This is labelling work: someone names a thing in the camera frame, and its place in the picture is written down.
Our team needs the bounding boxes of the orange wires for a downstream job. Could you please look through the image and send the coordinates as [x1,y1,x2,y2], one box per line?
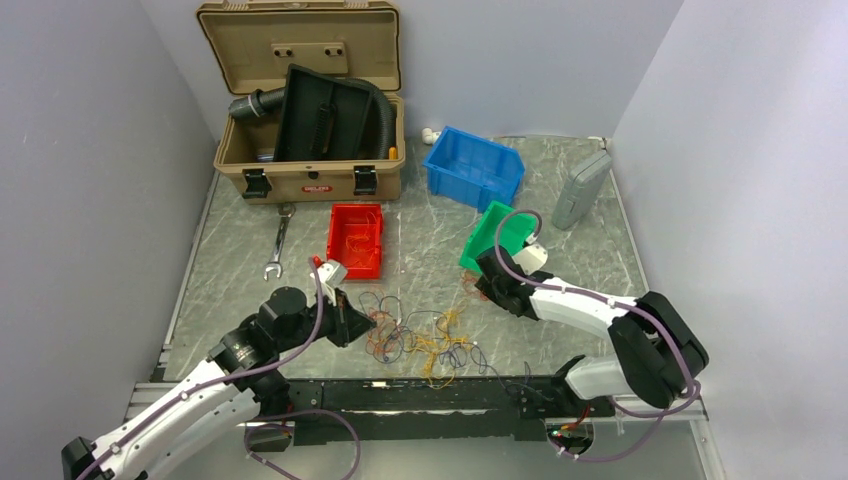
[343,221,380,270]

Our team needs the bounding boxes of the wire bundle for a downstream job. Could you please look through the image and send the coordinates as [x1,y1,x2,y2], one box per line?
[357,268,531,392]

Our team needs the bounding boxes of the tan plastic toolbox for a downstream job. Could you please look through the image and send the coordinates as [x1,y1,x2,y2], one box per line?
[196,1,406,205]

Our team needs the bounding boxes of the grey plastic case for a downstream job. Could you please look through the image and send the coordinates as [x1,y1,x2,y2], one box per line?
[551,150,612,230]

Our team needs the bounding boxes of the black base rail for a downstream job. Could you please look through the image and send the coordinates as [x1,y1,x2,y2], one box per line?
[255,374,613,446]

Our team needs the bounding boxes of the black corrugated hose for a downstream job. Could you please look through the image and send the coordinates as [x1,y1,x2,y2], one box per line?
[228,78,397,161]

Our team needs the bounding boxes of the black tray insert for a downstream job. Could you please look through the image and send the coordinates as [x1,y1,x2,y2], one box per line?
[273,64,373,162]

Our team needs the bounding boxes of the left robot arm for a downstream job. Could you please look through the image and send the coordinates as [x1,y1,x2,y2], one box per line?
[61,287,376,479]

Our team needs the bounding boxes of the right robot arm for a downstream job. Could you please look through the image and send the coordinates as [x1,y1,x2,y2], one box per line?
[475,247,709,415]

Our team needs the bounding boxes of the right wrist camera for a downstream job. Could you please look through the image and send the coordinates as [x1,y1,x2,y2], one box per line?
[512,234,549,276]

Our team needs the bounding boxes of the green plastic bin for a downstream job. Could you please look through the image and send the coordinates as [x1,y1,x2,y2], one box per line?
[459,201,537,273]

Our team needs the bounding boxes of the red plastic bin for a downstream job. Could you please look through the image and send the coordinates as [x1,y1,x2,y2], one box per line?
[326,203,384,280]

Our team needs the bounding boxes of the blue plastic bin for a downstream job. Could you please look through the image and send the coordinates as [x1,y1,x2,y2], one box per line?
[423,127,525,213]

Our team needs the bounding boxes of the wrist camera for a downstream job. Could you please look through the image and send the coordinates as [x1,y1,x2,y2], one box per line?
[311,256,348,294]
[512,234,549,276]

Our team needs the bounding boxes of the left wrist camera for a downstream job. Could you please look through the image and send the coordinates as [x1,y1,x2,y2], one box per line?
[311,256,348,294]

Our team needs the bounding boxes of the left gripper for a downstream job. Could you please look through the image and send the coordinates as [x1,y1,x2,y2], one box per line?
[277,286,376,352]

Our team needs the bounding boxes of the white pipe fitting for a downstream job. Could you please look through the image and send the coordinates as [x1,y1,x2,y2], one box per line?
[421,128,441,145]

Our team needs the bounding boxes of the silver open-end wrench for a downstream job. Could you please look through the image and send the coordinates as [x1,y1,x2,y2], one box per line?
[263,203,296,281]

